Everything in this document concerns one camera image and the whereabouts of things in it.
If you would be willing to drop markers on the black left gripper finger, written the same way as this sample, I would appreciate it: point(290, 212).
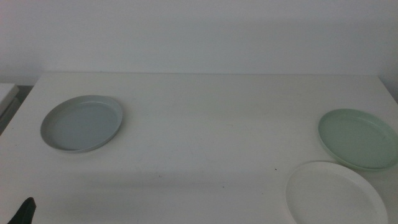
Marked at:
point(25, 211)

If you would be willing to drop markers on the grey shallow bowl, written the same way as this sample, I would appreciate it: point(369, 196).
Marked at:
point(81, 124)

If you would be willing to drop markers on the white shallow bowl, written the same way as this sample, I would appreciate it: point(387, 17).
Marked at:
point(332, 196)

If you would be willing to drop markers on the green shallow bowl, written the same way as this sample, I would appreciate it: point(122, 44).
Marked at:
point(357, 140)

